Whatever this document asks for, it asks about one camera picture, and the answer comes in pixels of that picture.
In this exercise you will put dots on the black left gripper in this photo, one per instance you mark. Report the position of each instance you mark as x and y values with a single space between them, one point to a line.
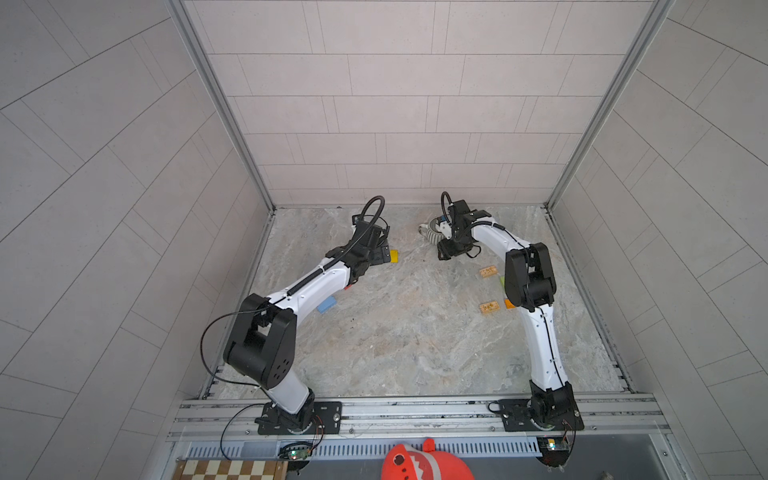
378 258

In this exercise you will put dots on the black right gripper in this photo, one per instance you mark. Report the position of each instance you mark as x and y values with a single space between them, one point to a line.
447 250

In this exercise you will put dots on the dragon picture wooden block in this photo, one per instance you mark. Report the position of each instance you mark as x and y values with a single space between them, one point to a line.
489 307

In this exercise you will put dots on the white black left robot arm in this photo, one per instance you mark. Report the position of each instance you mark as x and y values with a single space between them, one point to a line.
262 341

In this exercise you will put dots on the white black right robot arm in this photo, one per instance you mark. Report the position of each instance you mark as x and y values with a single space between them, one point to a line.
530 286

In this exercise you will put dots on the tiger picture wooden block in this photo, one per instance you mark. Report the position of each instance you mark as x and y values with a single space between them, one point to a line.
488 271

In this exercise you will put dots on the light blue block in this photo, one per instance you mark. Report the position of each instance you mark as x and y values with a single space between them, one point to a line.
327 304

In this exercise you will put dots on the aluminium corner profile left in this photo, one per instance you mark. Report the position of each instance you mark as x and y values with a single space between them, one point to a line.
190 38

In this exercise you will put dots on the aluminium corner profile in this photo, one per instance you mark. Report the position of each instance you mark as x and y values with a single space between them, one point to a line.
649 28
190 38

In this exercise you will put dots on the red plush toy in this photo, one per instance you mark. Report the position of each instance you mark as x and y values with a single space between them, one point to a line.
404 462

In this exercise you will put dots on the aluminium corner profile right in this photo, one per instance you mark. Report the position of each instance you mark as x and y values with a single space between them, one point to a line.
649 28

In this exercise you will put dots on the checkered chess board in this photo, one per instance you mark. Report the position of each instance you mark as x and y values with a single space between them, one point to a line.
230 470

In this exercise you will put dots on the aluminium mounting rail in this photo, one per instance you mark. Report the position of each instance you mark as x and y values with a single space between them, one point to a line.
418 417

